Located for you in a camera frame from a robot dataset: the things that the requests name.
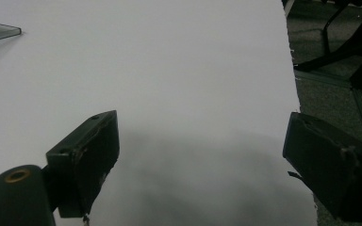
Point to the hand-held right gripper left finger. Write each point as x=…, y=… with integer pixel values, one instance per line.
x=85, y=157

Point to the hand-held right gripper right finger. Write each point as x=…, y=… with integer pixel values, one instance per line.
x=330, y=163

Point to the black chair base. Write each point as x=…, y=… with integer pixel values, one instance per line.
x=345, y=40

